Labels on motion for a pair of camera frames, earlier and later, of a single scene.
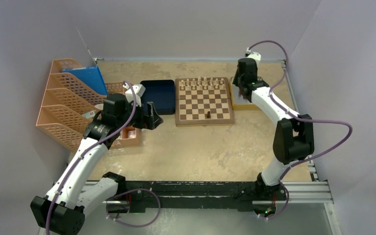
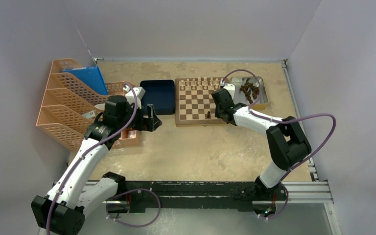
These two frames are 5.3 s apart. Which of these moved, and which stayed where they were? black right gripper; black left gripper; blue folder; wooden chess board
Moved: black right gripper
Stayed: wooden chess board; black left gripper; blue folder
